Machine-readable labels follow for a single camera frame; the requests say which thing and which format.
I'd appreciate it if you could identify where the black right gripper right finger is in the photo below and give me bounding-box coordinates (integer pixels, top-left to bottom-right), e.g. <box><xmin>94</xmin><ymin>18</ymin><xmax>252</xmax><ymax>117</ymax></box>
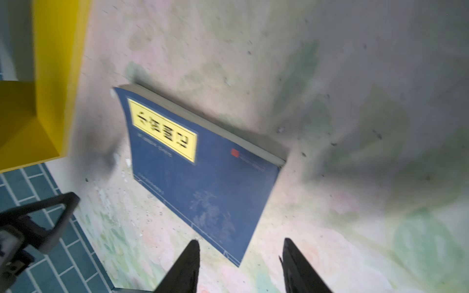
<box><xmin>280</xmin><ymin>238</ymin><xmax>332</xmax><ymax>293</ymax></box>

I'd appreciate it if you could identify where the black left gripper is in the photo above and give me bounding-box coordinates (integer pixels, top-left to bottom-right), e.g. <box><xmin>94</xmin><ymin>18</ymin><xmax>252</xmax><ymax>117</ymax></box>
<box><xmin>1</xmin><ymin>192</ymin><xmax>80</xmax><ymax>293</ymax></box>

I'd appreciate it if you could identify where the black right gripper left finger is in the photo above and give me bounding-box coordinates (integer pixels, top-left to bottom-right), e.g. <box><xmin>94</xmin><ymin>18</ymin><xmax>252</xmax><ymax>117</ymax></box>
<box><xmin>154</xmin><ymin>239</ymin><xmax>200</xmax><ymax>293</ymax></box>

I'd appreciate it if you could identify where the navy book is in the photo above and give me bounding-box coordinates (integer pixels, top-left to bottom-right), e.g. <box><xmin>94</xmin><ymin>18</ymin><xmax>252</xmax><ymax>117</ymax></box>
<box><xmin>113</xmin><ymin>84</ymin><xmax>286</xmax><ymax>266</ymax></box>

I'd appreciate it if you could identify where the yellow pink blue bookshelf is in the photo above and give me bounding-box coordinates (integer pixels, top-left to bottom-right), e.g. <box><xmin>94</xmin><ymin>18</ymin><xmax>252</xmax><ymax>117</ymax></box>
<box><xmin>1</xmin><ymin>1</ymin><xmax>90</xmax><ymax>172</ymax></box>

